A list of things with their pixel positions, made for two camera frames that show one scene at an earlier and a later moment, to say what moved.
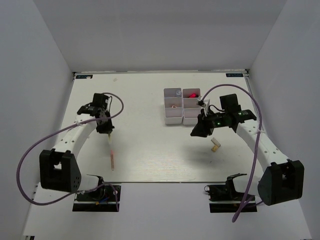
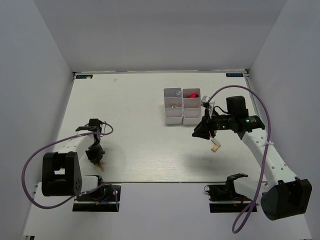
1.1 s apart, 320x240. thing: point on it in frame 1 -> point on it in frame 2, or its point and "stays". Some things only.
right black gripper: (203, 128) stays
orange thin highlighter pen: (112, 159) -> (102, 167)
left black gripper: (105, 130) -> (97, 156)
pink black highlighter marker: (193, 95) stays
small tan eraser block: (216, 145) stays
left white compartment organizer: (173, 106) stays
